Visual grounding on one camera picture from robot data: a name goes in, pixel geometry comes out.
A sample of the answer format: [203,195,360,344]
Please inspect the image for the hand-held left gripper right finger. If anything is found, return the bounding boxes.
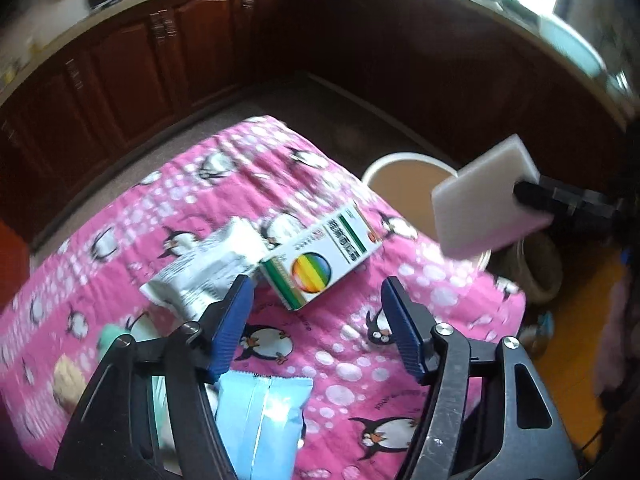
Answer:
[381,276,583,480]

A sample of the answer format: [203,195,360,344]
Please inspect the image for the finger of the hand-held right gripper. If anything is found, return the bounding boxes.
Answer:
[512,176,623,235]

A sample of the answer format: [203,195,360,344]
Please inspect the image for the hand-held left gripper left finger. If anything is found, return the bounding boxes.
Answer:
[52,275,258,480]

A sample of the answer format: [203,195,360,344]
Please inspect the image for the white foam block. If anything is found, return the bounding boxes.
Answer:
[431,133,555,261]

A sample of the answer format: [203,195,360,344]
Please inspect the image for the white plastic wrapper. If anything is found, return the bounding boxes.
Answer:
[139,216,268,321]

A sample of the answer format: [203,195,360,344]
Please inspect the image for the light blue plastic packet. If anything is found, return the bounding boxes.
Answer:
[212,372,315,480]

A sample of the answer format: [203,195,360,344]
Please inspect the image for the white box with rainbow circle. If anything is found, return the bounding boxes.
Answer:
[259,205,383,312]

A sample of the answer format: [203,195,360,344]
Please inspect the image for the green item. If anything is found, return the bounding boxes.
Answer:
[96,312,170,357]

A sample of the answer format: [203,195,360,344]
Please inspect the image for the cream plastic bucket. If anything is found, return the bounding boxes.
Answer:
[361,151,493,271]

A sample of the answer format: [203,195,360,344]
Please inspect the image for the pink penguin print blanket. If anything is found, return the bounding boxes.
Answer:
[0,115,528,480]

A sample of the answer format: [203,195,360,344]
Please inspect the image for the blue patterned item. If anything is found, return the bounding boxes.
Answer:
[520,310,556,357]

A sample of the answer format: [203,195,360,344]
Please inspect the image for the light blue basin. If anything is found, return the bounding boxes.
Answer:
[537,12,608,78]

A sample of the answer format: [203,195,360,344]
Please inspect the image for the person's pink fuzzy clothing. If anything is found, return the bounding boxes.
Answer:
[592,270,640,411]

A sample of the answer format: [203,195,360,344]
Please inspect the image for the reddish wooden cabinet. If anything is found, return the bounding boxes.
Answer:
[0,220,32,308]

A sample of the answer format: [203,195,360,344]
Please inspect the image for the dark brown kitchen cabinets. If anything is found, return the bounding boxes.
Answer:
[0,0,631,251]

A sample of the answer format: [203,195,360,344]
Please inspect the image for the beige kitchen countertop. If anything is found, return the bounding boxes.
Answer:
[0,0,631,128]

